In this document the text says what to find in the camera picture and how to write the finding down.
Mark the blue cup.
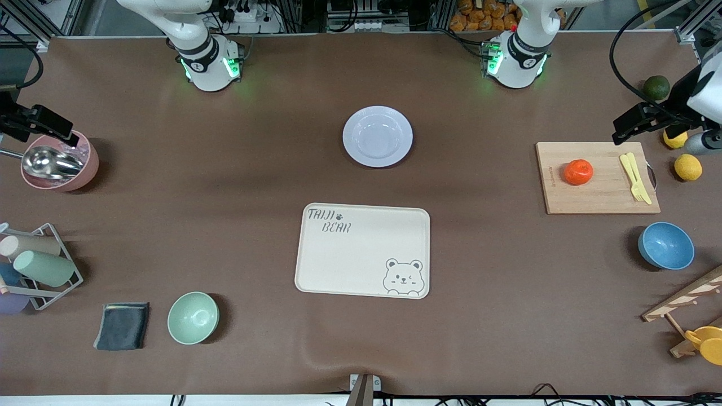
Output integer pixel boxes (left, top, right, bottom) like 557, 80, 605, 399
0, 262, 24, 288

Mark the mint green bowl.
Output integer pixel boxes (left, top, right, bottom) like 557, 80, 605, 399
167, 291, 220, 346

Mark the white round plate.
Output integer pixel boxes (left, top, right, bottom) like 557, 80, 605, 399
342, 105, 413, 168

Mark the bamboo cutting board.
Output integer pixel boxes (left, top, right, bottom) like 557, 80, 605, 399
535, 141, 662, 216

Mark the blue bowl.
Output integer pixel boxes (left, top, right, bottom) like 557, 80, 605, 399
637, 222, 695, 271

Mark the yellow plastic knife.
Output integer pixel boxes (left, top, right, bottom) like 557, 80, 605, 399
626, 152, 653, 205

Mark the wooden mug rack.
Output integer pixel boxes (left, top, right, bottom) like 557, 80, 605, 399
641, 264, 722, 359

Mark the grey wire cup rack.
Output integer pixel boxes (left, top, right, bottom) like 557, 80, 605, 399
0, 222, 85, 311

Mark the white power strip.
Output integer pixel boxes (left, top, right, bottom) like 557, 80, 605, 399
221, 5, 284, 35

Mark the shiny metal scoop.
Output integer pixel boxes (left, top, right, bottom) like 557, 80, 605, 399
0, 145, 86, 180

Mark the purple cup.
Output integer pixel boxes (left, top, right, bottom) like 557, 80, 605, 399
0, 290, 32, 315

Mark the pile of orange bread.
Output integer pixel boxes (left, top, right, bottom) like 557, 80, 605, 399
449, 0, 520, 33

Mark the dark grey folded cloth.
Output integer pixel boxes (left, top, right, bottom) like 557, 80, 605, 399
93, 302, 151, 351

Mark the thin black floor cable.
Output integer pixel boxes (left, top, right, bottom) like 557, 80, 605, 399
381, 383, 722, 406

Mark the yellow mug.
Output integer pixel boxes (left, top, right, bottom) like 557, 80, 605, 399
684, 325, 722, 367

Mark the pink bowl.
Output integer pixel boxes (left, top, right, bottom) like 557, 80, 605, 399
20, 130, 100, 193

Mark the yellow plastic fork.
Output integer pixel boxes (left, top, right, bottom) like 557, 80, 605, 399
619, 153, 645, 202

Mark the brown table mat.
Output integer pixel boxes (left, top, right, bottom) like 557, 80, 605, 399
0, 31, 722, 396

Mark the aluminium frame profile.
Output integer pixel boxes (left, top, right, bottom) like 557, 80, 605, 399
673, 0, 722, 64
0, 0, 86, 52

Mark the mint green cup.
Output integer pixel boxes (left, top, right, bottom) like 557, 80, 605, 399
12, 250, 76, 288

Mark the orange mandarin fruit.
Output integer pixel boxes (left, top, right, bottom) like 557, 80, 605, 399
563, 159, 595, 186

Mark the cream bear print tray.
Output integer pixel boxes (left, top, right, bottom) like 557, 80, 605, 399
294, 202, 431, 300

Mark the beige cup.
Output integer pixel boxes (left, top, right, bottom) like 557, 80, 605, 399
0, 234, 62, 261

